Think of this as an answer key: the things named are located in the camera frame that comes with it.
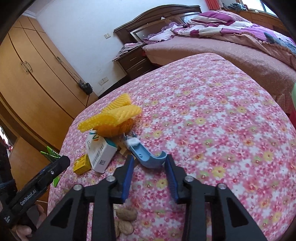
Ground large bed pink sheet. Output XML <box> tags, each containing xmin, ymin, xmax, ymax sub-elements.
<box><xmin>143</xmin><ymin>35</ymin><xmax>295</xmax><ymax>114</ymax></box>

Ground long wooden low cabinet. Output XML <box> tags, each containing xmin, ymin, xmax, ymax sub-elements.
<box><xmin>225</xmin><ymin>9</ymin><xmax>291</xmax><ymax>37</ymax></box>

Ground person left hand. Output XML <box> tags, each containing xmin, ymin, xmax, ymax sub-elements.
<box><xmin>12</xmin><ymin>204</ymin><xmax>47</xmax><ymax>241</ymax></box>

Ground orange foam net ball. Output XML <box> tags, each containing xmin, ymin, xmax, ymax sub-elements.
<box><xmin>93</xmin><ymin>118</ymin><xmax>134</xmax><ymax>138</ymax></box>

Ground folded yellow foam net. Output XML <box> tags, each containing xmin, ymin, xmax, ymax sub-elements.
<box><xmin>77</xmin><ymin>105</ymin><xmax>142</xmax><ymax>132</ymax></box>

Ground white pillow purple frill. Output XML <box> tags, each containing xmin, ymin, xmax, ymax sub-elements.
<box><xmin>143</xmin><ymin>22</ymin><xmax>176</xmax><ymax>44</ymax></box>

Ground black bag on wardrobe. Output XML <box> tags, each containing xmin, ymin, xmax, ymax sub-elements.
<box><xmin>78</xmin><ymin>80</ymin><xmax>93</xmax><ymax>95</ymax></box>

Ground small yellow box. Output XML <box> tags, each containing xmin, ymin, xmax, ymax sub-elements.
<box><xmin>73</xmin><ymin>154</ymin><xmax>91</xmax><ymax>175</ymax></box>

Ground wall power socket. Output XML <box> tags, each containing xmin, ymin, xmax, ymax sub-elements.
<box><xmin>99</xmin><ymin>77</ymin><xmax>109</xmax><ymax>86</ymax></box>

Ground window with wooden frame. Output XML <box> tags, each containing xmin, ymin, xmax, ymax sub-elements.
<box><xmin>239</xmin><ymin>0</ymin><xmax>276</xmax><ymax>16</ymax></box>

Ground red floral curtain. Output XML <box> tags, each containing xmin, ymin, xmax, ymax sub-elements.
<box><xmin>205</xmin><ymin>0</ymin><xmax>221</xmax><ymax>11</ymax></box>

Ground dark wooden headboard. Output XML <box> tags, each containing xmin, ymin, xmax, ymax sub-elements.
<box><xmin>113</xmin><ymin>4</ymin><xmax>202</xmax><ymax>44</ymax></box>

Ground blue clothes on cabinet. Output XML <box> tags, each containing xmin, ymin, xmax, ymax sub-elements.
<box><xmin>227</xmin><ymin>3</ymin><xmax>247</xmax><ymax>12</ymax></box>

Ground yellow foam net sheet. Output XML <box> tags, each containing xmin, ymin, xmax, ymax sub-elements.
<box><xmin>101</xmin><ymin>93</ymin><xmax>132</xmax><ymax>113</ymax></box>

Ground purple patchwork quilt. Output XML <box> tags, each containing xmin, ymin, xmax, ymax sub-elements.
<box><xmin>171</xmin><ymin>10</ymin><xmax>295</xmax><ymax>69</ymax></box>

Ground white medicine box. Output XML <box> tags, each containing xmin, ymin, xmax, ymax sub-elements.
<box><xmin>86</xmin><ymin>130</ymin><xmax>117</xmax><ymax>173</ymax></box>

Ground dark wooden nightstand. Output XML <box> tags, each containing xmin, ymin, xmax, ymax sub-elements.
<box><xmin>113</xmin><ymin>46</ymin><xmax>155</xmax><ymax>80</ymax></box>

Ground pink floral covered table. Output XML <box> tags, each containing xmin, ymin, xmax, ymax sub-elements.
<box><xmin>61</xmin><ymin>53</ymin><xmax>295</xmax><ymax>240</ymax></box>

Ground wooden wardrobe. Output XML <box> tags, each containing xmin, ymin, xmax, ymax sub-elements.
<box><xmin>0</xmin><ymin>14</ymin><xmax>99</xmax><ymax>202</ymax></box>

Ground red bin with green rim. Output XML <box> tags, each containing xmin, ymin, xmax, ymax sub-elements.
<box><xmin>290</xmin><ymin>82</ymin><xmax>296</xmax><ymax>117</ymax></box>

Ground blue plastic tape dispenser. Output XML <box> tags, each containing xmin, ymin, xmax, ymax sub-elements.
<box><xmin>123</xmin><ymin>132</ymin><xmax>167</xmax><ymax>169</ymax></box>

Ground clothes pile on nightstand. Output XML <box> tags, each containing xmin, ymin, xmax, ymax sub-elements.
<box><xmin>112</xmin><ymin>42</ymin><xmax>143</xmax><ymax>61</ymax></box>

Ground green mosquito coil box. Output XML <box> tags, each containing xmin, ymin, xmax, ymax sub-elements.
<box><xmin>40</xmin><ymin>146</ymin><xmax>62</xmax><ymax>188</ymax></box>

